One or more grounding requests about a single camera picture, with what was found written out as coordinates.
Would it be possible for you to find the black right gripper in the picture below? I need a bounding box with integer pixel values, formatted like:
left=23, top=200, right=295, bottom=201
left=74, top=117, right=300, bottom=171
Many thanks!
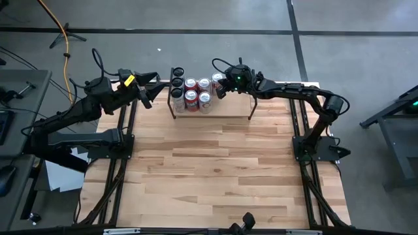
left=216, top=57, right=262, bottom=100

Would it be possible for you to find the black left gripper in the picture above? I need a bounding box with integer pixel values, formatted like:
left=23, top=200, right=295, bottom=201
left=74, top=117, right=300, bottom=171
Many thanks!
left=117, top=68, right=168, bottom=110

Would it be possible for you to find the silver Diet Coke can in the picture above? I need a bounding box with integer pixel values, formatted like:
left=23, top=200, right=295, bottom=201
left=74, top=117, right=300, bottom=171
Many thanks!
left=198, top=90, right=214, bottom=114
left=211, top=72, right=226, bottom=96

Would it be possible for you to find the red cola can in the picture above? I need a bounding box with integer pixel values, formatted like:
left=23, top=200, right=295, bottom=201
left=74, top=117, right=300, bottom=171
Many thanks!
left=184, top=77, right=199, bottom=92
left=184, top=89, right=200, bottom=113

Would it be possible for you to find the wooden shelf with black legs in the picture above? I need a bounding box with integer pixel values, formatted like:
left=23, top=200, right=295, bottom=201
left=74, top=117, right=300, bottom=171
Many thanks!
left=167, top=67, right=259, bottom=121

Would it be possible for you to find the black tripod stand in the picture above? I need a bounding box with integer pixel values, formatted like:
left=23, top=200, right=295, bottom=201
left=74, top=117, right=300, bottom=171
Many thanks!
left=48, top=22, right=88, bottom=50

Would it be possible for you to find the white paper sheet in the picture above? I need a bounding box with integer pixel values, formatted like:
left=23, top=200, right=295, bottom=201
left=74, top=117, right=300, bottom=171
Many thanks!
left=70, top=146, right=91, bottom=164
left=44, top=159, right=86, bottom=193

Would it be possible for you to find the grey side desk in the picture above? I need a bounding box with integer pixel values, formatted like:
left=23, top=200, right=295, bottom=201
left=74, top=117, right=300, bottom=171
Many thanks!
left=0, top=69, right=53, bottom=159

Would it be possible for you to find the black flat bar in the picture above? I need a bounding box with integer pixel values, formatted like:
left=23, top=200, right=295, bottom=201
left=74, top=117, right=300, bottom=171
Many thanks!
left=22, top=136, right=89, bottom=174

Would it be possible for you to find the dark grey desk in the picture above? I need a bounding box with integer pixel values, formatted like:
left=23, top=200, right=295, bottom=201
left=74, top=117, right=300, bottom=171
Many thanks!
left=0, top=153, right=37, bottom=231

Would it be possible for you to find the black keyboard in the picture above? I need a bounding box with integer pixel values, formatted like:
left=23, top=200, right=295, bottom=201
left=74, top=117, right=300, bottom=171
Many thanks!
left=0, top=109, right=14, bottom=146

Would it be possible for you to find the black computer mouse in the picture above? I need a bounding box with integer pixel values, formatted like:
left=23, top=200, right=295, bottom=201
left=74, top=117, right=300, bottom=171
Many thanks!
left=0, top=165, right=17, bottom=198

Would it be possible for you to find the dark grey equipment cart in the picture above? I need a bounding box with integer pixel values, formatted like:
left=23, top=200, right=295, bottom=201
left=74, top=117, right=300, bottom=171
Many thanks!
left=359, top=84, right=418, bottom=192

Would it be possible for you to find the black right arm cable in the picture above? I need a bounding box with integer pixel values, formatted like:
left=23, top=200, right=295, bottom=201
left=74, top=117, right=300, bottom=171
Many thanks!
left=211, top=57, right=351, bottom=154

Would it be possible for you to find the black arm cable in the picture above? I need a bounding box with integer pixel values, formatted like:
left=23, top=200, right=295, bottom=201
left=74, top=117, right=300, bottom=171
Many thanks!
left=211, top=57, right=351, bottom=154
left=67, top=48, right=131, bottom=108

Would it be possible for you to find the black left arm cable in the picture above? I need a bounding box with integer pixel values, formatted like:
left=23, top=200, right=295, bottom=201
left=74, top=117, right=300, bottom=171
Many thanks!
left=67, top=48, right=131, bottom=108

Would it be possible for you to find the black aluminium table frame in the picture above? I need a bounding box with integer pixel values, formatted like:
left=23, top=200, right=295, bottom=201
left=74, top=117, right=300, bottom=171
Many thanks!
left=75, top=80, right=352, bottom=231

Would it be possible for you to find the yellow cable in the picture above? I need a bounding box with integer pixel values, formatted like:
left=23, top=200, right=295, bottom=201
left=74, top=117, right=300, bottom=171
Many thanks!
left=36, top=0, right=73, bottom=102

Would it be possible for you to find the black floor cable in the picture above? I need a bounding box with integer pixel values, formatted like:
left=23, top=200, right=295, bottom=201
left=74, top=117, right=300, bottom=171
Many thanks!
left=0, top=46, right=72, bottom=99

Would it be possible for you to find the black handled tool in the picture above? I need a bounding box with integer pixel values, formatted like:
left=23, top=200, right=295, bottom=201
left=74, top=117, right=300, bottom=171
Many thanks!
left=0, top=83, right=37, bottom=102

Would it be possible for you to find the silver metal bracket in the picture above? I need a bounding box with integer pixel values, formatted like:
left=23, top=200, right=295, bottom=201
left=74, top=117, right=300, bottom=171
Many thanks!
left=285, top=229, right=323, bottom=235
left=103, top=228, right=142, bottom=235

